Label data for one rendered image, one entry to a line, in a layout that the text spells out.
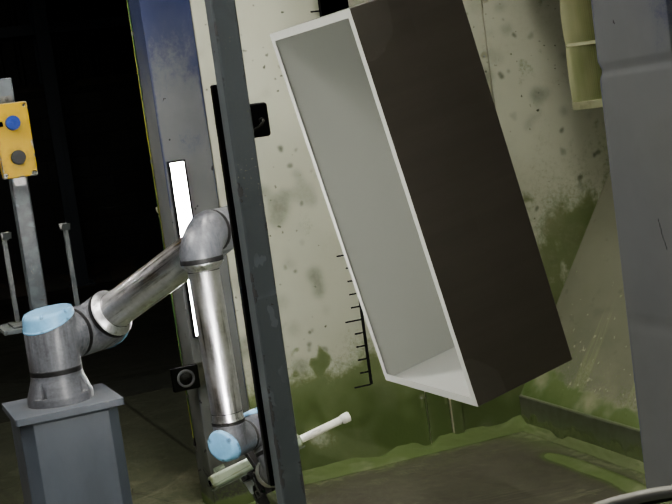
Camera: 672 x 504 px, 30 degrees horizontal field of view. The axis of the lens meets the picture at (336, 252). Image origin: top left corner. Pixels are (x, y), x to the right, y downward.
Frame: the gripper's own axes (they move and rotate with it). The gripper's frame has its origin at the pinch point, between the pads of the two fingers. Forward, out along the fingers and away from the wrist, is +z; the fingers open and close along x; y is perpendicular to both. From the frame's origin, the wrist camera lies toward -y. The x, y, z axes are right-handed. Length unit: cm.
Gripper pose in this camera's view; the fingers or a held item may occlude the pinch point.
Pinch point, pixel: (250, 475)
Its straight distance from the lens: 385.2
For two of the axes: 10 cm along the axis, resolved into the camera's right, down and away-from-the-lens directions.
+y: 4.5, 8.8, -1.5
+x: 8.4, -3.6, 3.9
